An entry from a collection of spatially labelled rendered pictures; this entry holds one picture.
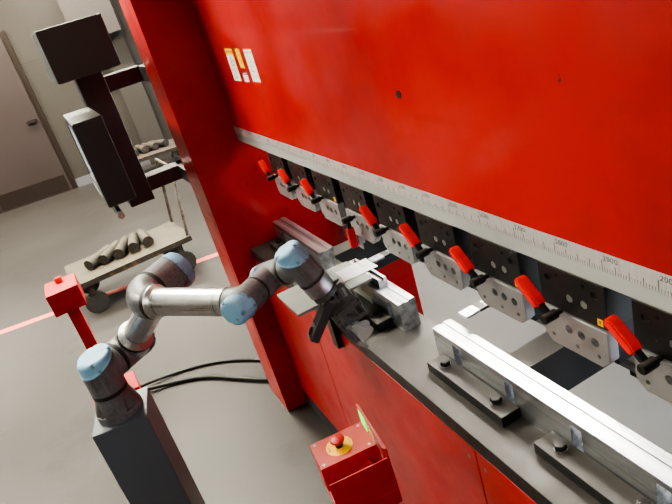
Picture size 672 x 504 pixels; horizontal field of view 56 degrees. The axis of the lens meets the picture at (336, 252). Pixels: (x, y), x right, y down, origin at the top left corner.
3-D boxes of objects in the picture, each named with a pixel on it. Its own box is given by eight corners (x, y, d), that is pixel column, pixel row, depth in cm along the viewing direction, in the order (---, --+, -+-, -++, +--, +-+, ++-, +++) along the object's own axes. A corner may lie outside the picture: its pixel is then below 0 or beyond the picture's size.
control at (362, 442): (321, 477, 174) (302, 428, 166) (373, 452, 177) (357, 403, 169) (345, 529, 156) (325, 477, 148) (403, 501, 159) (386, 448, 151)
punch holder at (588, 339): (546, 337, 118) (534, 261, 112) (580, 317, 121) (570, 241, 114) (611, 372, 106) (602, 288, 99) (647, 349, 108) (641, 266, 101)
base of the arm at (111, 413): (96, 432, 202) (83, 409, 197) (100, 406, 215) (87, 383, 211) (142, 414, 204) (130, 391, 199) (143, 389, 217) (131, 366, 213)
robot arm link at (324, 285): (304, 294, 156) (298, 282, 163) (315, 306, 157) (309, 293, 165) (327, 275, 155) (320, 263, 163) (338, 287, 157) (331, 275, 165)
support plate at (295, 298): (277, 297, 204) (276, 294, 203) (346, 263, 212) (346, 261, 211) (298, 317, 188) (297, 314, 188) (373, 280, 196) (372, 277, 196)
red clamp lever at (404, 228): (397, 225, 147) (420, 257, 143) (411, 218, 148) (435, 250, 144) (395, 229, 148) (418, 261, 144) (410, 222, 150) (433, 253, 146)
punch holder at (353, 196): (351, 232, 187) (337, 181, 180) (375, 221, 190) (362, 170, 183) (376, 245, 174) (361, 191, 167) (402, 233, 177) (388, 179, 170)
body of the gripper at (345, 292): (370, 315, 162) (341, 283, 157) (344, 336, 162) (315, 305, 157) (362, 303, 169) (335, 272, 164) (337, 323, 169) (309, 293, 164)
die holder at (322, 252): (278, 240, 277) (271, 221, 273) (290, 235, 279) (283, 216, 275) (326, 275, 234) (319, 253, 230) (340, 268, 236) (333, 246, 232)
